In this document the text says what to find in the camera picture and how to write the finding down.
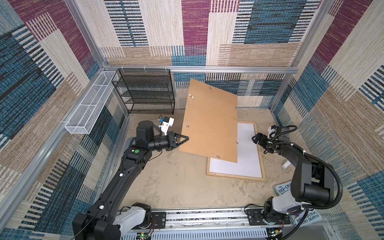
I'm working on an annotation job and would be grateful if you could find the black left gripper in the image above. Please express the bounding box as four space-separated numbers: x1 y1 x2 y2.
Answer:
146 132 188 153

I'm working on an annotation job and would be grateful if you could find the waterfall bridge photo print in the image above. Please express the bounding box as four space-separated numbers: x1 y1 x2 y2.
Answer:
209 122 264 179

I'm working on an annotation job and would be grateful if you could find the brown frame backing board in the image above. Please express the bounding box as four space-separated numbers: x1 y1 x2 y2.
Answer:
179 79 238 163

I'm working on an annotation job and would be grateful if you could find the light wooden picture frame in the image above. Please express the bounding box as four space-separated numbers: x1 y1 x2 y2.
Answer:
206 120 267 182

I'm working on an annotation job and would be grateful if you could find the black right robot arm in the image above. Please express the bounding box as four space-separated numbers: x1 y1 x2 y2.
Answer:
252 125 343 224

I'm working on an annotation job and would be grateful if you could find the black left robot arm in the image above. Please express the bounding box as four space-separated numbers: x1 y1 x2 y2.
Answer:
72 117 189 240

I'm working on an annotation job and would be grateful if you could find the small white cylinder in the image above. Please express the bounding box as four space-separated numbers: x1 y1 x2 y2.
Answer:
282 161 291 169

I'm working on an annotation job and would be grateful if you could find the blue grey glasses case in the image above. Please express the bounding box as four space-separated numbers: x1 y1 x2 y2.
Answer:
125 137 136 149

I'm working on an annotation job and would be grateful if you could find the colourful treehouse book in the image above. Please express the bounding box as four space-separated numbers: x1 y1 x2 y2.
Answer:
274 182 323 227

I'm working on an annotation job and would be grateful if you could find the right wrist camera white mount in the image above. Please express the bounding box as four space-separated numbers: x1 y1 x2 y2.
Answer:
268 125 277 139

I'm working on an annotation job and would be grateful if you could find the black wire mesh shelf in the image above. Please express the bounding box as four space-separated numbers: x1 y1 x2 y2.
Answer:
112 69 176 115

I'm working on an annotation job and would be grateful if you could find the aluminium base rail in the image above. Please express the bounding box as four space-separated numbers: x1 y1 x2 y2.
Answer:
119 206 334 240

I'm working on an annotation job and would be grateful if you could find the white wire mesh basket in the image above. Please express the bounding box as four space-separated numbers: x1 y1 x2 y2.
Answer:
65 71 116 135

